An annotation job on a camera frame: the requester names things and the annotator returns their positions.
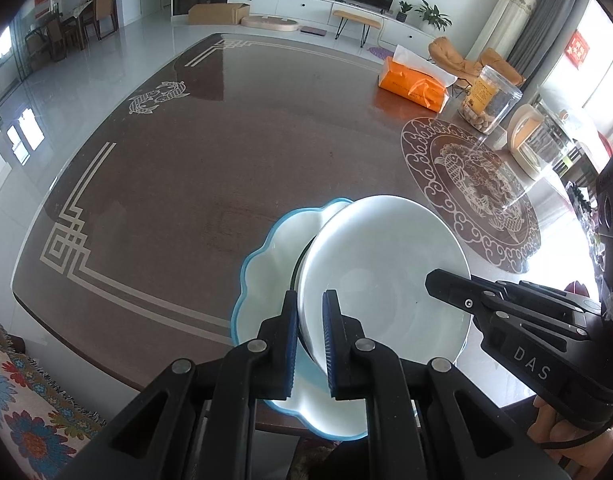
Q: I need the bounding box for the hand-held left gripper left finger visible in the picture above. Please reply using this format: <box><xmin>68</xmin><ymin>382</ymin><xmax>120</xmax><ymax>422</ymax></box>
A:
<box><xmin>54</xmin><ymin>289</ymin><xmax>300</xmax><ymax>480</ymax></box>

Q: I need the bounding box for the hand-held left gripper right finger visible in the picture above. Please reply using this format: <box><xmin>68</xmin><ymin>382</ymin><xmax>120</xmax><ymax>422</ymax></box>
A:
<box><xmin>322</xmin><ymin>289</ymin><xmax>572</xmax><ymax>480</ymax></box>

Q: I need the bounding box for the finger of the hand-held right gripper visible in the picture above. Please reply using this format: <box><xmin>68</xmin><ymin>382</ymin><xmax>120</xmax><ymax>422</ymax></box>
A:
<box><xmin>425</xmin><ymin>269</ymin><xmax>603</xmax><ymax>334</ymax></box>

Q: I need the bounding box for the blue-rimmed flower-shaped plate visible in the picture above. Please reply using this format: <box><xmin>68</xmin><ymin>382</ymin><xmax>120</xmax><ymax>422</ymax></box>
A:
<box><xmin>231</xmin><ymin>199</ymin><xmax>469</xmax><ymax>442</ymax></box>

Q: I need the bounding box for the white bowl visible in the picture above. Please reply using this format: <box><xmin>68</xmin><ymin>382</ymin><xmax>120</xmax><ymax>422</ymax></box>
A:
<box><xmin>297</xmin><ymin>195</ymin><xmax>472</xmax><ymax>376</ymax></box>

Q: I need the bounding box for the person's right hand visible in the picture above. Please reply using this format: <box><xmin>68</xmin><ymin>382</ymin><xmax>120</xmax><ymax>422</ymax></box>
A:
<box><xmin>531</xmin><ymin>395</ymin><xmax>613</xmax><ymax>466</ymax></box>

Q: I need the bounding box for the glass kettle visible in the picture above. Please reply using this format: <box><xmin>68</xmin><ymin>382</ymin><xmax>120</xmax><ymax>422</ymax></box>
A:
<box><xmin>506</xmin><ymin>104</ymin><xmax>583</xmax><ymax>182</ymax></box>

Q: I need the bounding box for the clear plastic snack jar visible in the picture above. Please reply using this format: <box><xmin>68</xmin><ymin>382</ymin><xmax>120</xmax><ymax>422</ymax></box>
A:
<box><xmin>459</xmin><ymin>65</ymin><xmax>523</xmax><ymax>134</ymax></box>

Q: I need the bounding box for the orange tissue pack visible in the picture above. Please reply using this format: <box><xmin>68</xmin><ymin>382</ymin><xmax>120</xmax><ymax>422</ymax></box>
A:
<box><xmin>377</xmin><ymin>45</ymin><xmax>458</xmax><ymax>113</ymax></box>

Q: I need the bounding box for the orange lounge chair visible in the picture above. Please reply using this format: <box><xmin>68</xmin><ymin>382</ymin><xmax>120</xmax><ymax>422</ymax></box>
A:
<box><xmin>429</xmin><ymin>36</ymin><xmax>525</xmax><ymax>97</ymax></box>

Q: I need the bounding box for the covered standing air conditioner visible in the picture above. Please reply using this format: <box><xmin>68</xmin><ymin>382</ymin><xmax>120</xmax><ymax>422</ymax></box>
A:
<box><xmin>479</xmin><ymin>0</ymin><xmax>537</xmax><ymax>66</ymax></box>

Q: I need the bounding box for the floral blanket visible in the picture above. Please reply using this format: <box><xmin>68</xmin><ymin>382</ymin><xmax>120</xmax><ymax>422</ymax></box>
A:
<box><xmin>0</xmin><ymin>307</ymin><xmax>108</xmax><ymax>480</ymax></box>

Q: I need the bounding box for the large green potted plant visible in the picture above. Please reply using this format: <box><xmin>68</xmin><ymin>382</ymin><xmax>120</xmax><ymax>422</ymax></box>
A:
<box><xmin>415</xmin><ymin>0</ymin><xmax>452</xmax><ymax>31</ymax></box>

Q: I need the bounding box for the grey curtain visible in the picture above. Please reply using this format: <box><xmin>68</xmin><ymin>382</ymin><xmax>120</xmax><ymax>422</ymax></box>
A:
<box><xmin>511</xmin><ymin>0</ymin><xmax>579</xmax><ymax>78</ymax></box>

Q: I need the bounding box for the wooden bench with black legs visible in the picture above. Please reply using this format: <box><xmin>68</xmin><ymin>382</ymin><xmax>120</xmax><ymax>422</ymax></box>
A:
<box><xmin>333</xmin><ymin>10</ymin><xmax>383</xmax><ymax>50</ymax></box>

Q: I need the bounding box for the cardboard box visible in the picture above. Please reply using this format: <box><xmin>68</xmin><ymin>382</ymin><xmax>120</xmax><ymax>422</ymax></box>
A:
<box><xmin>188</xmin><ymin>3</ymin><xmax>250</xmax><ymax>26</ymax></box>

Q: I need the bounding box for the white television cabinet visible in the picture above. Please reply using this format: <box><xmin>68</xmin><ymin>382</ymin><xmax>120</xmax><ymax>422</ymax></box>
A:
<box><xmin>228</xmin><ymin>0</ymin><xmax>439</xmax><ymax>47</ymax></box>

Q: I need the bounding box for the wooden dining chair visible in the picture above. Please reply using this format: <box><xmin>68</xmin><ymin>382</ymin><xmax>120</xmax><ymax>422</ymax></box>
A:
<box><xmin>25</xmin><ymin>15</ymin><xmax>82</xmax><ymax>63</ymax></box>
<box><xmin>89</xmin><ymin>0</ymin><xmax>118</xmax><ymax>41</ymax></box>

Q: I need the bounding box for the black cable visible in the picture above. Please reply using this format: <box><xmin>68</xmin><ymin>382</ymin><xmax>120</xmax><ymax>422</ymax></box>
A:
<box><xmin>541</xmin><ymin>410</ymin><xmax>613</xmax><ymax>453</ymax></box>

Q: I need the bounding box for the red wall decoration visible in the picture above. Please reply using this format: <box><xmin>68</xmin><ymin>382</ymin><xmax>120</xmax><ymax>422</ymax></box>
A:
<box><xmin>565</xmin><ymin>30</ymin><xmax>590</xmax><ymax>70</ymax></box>

